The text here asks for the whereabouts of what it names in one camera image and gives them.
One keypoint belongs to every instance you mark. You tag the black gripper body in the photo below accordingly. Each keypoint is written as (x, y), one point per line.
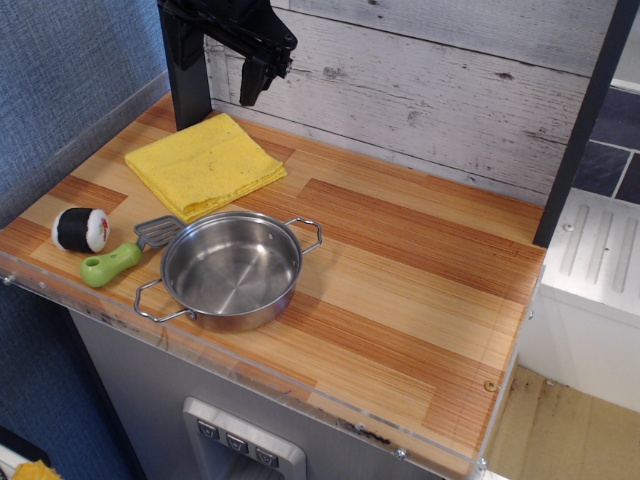
(250, 28)

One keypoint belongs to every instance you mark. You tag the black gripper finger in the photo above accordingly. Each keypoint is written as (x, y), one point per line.
(257, 76)

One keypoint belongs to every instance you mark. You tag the stainless steel pot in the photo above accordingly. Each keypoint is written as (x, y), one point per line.
(234, 271)

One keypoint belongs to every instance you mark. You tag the yellow folded towel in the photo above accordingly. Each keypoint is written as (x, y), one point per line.
(204, 167)

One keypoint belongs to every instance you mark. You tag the plush sushi roll toy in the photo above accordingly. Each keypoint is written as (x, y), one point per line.
(84, 230)

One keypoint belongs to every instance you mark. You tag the silver dispenser button panel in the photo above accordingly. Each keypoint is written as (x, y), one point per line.
(227, 447)

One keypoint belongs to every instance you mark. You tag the white grooved appliance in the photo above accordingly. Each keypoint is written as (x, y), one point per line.
(583, 329)

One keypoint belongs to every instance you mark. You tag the yellow black object corner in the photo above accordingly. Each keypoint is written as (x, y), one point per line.
(15, 466)

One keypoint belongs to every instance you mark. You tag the dark left shelf post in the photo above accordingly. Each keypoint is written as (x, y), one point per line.
(185, 85)

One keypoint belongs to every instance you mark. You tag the dark shelf post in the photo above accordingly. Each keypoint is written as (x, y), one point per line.
(185, 85)
(612, 48)

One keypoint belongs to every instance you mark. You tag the green handled toy spatula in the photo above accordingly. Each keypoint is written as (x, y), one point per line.
(97, 271)

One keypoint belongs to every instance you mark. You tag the dark right shelf post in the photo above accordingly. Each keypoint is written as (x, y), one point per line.
(612, 48)

